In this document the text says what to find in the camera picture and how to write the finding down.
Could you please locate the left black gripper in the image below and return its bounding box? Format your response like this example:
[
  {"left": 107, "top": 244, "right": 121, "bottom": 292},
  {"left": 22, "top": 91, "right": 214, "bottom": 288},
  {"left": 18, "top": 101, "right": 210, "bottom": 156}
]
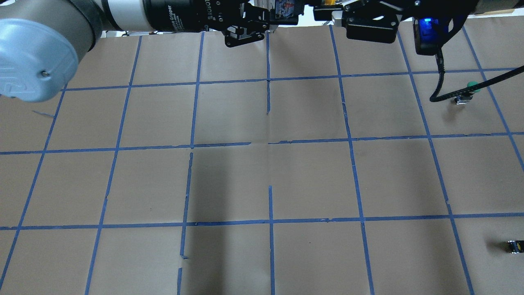
[{"left": 143, "top": 0, "right": 270, "bottom": 48}]

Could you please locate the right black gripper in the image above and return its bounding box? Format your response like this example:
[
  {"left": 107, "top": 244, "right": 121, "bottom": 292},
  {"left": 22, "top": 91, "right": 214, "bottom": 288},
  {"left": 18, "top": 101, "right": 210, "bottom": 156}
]
[{"left": 342, "top": 0, "right": 478, "bottom": 44}]

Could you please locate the yellow push button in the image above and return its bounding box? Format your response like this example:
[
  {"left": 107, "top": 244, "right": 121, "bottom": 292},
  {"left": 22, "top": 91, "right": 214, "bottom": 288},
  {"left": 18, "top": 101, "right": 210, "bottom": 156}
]
[{"left": 256, "top": 0, "right": 345, "bottom": 27}]

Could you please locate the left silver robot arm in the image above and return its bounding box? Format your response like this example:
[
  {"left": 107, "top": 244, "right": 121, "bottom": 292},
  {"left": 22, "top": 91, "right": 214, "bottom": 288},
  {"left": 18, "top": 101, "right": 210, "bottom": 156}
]
[{"left": 0, "top": 0, "right": 270, "bottom": 102}]

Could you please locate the green push button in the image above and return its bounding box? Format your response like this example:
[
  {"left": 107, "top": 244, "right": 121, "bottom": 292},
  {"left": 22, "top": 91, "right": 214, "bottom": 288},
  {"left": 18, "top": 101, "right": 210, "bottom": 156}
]
[{"left": 454, "top": 89, "right": 480, "bottom": 106}]

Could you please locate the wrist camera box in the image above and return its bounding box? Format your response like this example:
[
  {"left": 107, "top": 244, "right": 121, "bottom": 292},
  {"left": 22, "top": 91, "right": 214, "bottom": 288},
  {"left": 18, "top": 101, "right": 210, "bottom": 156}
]
[{"left": 412, "top": 18, "right": 448, "bottom": 56}]

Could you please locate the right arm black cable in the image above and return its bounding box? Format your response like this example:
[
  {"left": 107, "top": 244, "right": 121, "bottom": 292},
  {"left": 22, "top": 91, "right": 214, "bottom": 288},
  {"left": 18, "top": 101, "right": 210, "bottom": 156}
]
[{"left": 429, "top": 16, "right": 524, "bottom": 103}]

